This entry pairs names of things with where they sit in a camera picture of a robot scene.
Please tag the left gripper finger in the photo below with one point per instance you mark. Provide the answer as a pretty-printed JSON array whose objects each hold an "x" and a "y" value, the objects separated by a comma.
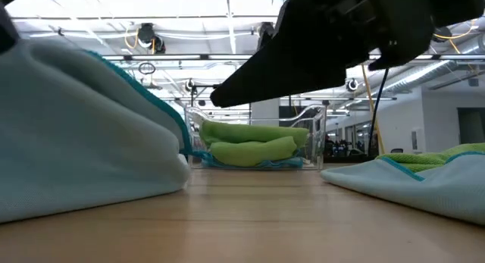
[{"x": 7, "y": 28}]

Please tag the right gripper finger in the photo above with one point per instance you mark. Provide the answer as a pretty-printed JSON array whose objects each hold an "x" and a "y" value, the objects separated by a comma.
[{"x": 295, "y": 69}]

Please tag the blue teal-edged microfiber towel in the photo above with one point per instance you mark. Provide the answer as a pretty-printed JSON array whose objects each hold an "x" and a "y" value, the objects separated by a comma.
[
  {"x": 280, "y": 163},
  {"x": 417, "y": 191},
  {"x": 76, "y": 141}
]

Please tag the white building column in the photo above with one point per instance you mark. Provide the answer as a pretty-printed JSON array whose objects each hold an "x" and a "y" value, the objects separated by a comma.
[{"x": 265, "y": 111}]

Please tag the clear plastic bin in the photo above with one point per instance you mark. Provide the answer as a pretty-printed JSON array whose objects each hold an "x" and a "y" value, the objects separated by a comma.
[{"x": 318, "y": 134}]

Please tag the silver ventilation duct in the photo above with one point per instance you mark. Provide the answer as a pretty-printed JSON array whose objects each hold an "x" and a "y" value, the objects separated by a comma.
[{"x": 424, "y": 73}]

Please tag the black metal gantry frame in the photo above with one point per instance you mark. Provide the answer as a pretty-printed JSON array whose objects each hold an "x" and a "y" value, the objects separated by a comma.
[{"x": 197, "y": 87}]

